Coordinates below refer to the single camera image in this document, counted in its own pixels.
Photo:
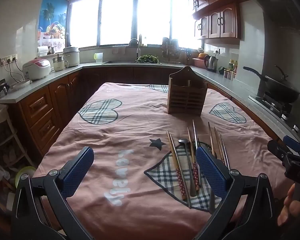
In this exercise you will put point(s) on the kitchen tool stand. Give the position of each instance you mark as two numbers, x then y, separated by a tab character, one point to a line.
188	56

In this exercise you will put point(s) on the black clamp device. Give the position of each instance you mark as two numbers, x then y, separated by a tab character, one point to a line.
3	87

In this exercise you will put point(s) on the plain wooden chopstick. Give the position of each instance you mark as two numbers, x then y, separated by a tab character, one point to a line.
210	135
217	140

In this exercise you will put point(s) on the tropical fruit wall poster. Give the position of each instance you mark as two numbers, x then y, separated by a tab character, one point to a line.
52	12

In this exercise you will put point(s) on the pink white rice cooker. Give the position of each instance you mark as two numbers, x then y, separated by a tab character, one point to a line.
37	70

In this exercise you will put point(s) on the green plastic cup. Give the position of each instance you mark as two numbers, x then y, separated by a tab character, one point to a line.
98	58

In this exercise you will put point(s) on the metal dish rack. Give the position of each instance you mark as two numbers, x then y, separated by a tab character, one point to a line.
170	50

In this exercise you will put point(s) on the cooking oil bottle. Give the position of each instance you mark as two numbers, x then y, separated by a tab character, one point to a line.
140	40

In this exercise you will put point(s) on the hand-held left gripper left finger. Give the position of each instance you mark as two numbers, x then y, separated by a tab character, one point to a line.
80	170

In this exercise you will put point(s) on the small white electric pot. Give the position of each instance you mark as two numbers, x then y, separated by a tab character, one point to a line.
58	65

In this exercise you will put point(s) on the paper towel roll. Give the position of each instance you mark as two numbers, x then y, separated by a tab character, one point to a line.
42	50

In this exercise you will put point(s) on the silver metal spoon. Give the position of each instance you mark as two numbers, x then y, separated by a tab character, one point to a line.
183	141

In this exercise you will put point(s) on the black wok with lid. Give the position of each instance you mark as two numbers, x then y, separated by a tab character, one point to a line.
280	90

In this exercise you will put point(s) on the red plastic basin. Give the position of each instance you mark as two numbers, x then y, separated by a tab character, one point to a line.
198	62

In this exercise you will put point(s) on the grey kitchen countertop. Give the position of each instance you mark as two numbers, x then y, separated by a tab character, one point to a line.
65	73

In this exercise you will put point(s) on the yellow green condiment bottles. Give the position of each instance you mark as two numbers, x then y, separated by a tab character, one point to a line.
232	65

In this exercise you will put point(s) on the pink printed tablecloth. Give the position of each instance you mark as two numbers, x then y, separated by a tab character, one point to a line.
130	175

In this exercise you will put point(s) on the orange bowl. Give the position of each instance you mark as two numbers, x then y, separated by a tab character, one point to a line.
202	55

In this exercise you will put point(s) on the wooden utensil holder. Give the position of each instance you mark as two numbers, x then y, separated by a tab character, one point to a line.
185	97

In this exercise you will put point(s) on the yellow green bowl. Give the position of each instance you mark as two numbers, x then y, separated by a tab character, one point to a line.
25	173

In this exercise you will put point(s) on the gas stove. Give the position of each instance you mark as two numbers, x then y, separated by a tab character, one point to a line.
272	105

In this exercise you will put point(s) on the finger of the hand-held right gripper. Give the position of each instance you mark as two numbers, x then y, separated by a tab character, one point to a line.
292	143
277	149

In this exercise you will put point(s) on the metal sink faucet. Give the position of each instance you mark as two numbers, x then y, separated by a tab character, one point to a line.
138	50

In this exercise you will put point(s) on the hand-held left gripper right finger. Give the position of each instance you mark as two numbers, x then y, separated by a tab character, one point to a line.
211	172

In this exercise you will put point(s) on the dark green jar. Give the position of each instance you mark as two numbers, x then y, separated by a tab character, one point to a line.
221	70

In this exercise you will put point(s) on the white storage shelf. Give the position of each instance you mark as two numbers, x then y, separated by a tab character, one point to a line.
8	125

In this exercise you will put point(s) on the wooden wall cabinets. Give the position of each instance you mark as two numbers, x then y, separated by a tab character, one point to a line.
225	22

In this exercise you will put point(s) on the green leafy vegetables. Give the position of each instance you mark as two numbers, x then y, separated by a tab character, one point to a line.
147	58

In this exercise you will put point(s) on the large white electric cooker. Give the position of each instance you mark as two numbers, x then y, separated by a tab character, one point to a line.
71	57

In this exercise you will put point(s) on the person's right hand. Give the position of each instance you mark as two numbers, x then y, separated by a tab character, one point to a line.
288	208

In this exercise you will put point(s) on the single wall socket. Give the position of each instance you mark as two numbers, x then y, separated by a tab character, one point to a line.
216	50

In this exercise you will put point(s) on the steel electric kettle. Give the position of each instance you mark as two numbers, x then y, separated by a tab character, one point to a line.
212	63

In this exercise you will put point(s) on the wall power socket row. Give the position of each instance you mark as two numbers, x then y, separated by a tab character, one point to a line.
8	60

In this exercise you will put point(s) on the kitchen window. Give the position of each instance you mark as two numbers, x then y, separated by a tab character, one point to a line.
115	17

